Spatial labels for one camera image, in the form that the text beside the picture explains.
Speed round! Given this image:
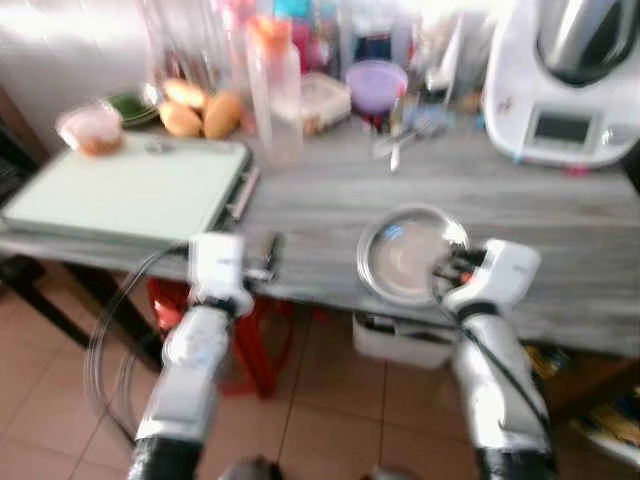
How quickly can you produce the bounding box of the round metal plate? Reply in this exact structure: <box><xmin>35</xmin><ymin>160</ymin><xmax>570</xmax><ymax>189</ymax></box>
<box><xmin>355</xmin><ymin>205</ymin><xmax>471</xmax><ymax>308</ymax></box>

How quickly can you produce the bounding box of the white plastic tub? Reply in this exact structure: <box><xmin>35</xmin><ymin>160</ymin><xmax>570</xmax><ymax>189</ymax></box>
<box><xmin>352</xmin><ymin>312</ymin><xmax>457</xmax><ymax>370</ymax></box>

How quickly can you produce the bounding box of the red plastic stool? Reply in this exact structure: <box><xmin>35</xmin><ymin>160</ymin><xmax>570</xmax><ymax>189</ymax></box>
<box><xmin>148</xmin><ymin>278</ymin><xmax>297</xmax><ymax>399</ymax></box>

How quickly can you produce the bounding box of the metal kitchen utensil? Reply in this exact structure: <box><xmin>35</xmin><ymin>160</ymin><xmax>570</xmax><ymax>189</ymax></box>
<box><xmin>372</xmin><ymin>105</ymin><xmax>451</xmax><ymax>173</ymax></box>

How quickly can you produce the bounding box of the golden bread roll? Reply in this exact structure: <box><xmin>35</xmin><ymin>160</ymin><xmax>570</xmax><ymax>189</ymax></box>
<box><xmin>203</xmin><ymin>90</ymin><xmax>245</xmax><ymax>140</ymax></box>
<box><xmin>158</xmin><ymin>100</ymin><xmax>205</xmax><ymax>139</ymax></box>
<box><xmin>160</xmin><ymin>78</ymin><xmax>210</xmax><ymax>110</ymax></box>

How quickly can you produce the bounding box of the clear bottle orange cap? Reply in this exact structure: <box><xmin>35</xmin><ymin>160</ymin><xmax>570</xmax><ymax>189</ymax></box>
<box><xmin>243</xmin><ymin>15</ymin><xmax>305</xmax><ymax>167</ymax></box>

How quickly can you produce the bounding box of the clear plastic food box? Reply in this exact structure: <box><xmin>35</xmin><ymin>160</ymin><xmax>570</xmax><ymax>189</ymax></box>
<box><xmin>300</xmin><ymin>72</ymin><xmax>354</xmax><ymax>137</ymax></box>

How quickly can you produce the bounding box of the pale green glass board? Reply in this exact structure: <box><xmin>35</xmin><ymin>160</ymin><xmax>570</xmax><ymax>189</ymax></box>
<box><xmin>0</xmin><ymin>135</ymin><xmax>261</xmax><ymax>247</ymax></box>

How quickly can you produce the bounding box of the purple plastic bowl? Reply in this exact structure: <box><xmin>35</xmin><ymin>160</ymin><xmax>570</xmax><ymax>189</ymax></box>
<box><xmin>345</xmin><ymin>60</ymin><xmax>410</xmax><ymax>117</ymax></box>

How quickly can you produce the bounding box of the white kitchen cooking machine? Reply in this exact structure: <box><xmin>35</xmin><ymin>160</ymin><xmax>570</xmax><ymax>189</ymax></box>
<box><xmin>483</xmin><ymin>0</ymin><xmax>640</xmax><ymax>170</ymax></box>

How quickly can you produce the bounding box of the grey robot torso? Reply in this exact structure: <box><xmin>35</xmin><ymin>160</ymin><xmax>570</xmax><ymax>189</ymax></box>
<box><xmin>215</xmin><ymin>455</ymin><xmax>287</xmax><ymax>480</ymax></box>

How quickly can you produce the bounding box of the green plate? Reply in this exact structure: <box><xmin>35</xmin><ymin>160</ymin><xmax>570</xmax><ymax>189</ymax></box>
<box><xmin>105</xmin><ymin>90</ymin><xmax>162</xmax><ymax>130</ymax></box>

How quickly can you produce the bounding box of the yellow packet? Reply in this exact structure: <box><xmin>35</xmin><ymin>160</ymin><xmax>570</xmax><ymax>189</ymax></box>
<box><xmin>575</xmin><ymin>395</ymin><xmax>640</xmax><ymax>447</ymax></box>

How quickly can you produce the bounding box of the pink food container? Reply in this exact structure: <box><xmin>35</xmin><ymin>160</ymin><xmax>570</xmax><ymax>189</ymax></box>
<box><xmin>57</xmin><ymin>103</ymin><xmax>125</xmax><ymax>157</ymax></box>

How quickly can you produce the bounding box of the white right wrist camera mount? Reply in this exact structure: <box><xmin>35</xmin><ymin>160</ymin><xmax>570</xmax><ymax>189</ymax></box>
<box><xmin>445</xmin><ymin>238</ymin><xmax>543</xmax><ymax>317</ymax></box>

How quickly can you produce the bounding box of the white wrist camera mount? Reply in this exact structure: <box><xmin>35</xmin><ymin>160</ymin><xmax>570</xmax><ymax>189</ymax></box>
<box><xmin>188</xmin><ymin>232</ymin><xmax>257</xmax><ymax>317</ymax></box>
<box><xmin>445</xmin><ymin>238</ymin><xmax>543</xmax><ymax>317</ymax></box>

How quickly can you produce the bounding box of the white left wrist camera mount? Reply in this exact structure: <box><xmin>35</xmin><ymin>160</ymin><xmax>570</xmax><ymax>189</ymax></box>
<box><xmin>188</xmin><ymin>232</ymin><xmax>257</xmax><ymax>317</ymax></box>

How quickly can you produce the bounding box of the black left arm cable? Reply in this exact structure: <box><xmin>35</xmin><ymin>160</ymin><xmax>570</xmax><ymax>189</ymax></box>
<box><xmin>85</xmin><ymin>245</ymin><xmax>197</xmax><ymax>441</ymax></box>

